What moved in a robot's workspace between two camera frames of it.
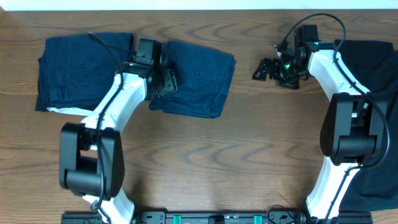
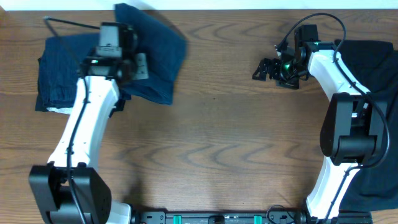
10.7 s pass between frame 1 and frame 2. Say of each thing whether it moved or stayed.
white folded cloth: stayed
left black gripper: moved
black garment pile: stayed
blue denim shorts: moved
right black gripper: stayed
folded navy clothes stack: stayed
